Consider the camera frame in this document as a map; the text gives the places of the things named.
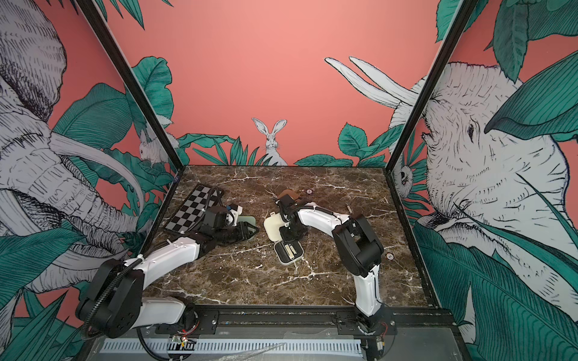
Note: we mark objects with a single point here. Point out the brown clipper case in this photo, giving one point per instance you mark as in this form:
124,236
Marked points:
292,194

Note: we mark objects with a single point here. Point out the right black frame post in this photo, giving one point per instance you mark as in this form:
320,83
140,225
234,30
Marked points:
453,35

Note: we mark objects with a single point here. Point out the white perforated strip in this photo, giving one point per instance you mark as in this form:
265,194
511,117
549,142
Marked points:
340,347

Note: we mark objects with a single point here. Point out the mint green clipper case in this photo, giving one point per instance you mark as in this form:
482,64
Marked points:
249,224

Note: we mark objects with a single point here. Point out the left black frame post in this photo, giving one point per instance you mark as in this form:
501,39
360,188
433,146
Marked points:
111,47

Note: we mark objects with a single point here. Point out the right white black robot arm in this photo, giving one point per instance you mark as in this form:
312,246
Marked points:
358,246

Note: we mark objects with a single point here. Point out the black white checkerboard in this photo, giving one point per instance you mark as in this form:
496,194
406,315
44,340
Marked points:
193,209

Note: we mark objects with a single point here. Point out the black frame post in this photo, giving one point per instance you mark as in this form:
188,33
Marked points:
453,35
111,47

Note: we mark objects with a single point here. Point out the cream clipper case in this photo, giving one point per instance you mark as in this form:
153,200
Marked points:
286,251

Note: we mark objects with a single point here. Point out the black aluminium front rail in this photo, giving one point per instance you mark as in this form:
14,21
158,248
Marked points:
214,318

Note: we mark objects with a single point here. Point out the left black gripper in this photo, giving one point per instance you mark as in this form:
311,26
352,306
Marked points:
238,227

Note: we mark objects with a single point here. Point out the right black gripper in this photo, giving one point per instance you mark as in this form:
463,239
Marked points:
283,229

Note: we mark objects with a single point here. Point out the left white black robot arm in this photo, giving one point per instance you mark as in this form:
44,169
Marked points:
114,302

